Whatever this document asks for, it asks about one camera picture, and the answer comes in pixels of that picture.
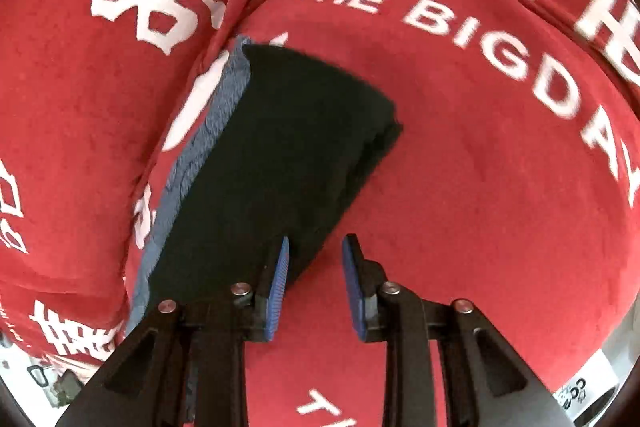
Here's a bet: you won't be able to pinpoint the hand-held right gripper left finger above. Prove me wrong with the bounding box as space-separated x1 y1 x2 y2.
55 236 291 427

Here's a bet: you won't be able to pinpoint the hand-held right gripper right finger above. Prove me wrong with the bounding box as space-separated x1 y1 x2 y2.
341 234 577 427

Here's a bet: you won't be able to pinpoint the red printed sofa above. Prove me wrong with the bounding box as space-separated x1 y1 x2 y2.
0 0 640 427

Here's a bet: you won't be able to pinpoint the black pants with blue lining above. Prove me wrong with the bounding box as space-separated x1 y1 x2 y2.
125 34 404 339

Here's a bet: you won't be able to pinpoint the white label sticker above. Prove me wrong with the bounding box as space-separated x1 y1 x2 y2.
551 341 627 424

